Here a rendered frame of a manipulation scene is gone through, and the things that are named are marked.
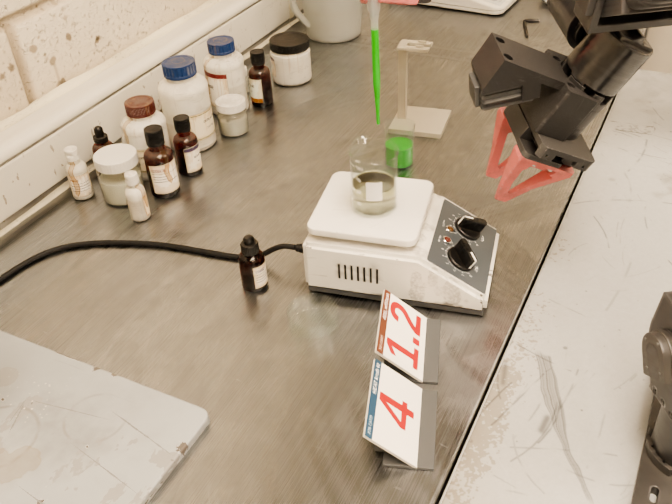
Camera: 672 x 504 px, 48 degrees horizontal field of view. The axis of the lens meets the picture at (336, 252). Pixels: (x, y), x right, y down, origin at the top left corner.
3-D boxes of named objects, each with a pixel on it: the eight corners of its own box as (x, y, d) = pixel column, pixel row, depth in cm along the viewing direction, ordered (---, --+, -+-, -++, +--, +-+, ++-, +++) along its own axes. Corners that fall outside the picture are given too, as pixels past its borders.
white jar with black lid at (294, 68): (317, 72, 131) (315, 32, 126) (303, 89, 126) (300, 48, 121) (281, 68, 133) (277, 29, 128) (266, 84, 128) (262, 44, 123)
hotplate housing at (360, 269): (497, 247, 89) (504, 191, 84) (485, 320, 79) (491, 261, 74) (319, 225, 94) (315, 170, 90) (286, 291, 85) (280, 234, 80)
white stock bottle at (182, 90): (161, 152, 111) (144, 70, 103) (179, 129, 116) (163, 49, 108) (207, 155, 109) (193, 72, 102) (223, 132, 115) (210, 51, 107)
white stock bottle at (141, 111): (147, 157, 110) (131, 89, 103) (183, 163, 108) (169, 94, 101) (124, 178, 105) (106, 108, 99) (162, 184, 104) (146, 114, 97)
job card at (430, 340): (440, 321, 79) (442, 292, 77) (437, 385, 72) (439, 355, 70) (383, 318, 80) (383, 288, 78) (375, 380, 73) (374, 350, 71)
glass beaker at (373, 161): (408, 214, 81) (409, 148, 76) (364, 229, 79) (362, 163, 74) (381, 188, 85) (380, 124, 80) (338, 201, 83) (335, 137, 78)
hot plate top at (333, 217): (435, 186, 86) (435, 180, 85) (416, 249, 77) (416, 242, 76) (334, 175, 89) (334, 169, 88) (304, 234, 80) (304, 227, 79)
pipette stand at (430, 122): (451, 114, 116) (455, 34, 108) (440, 139, 110) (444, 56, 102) (401, 109, 118) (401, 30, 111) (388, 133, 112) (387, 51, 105)
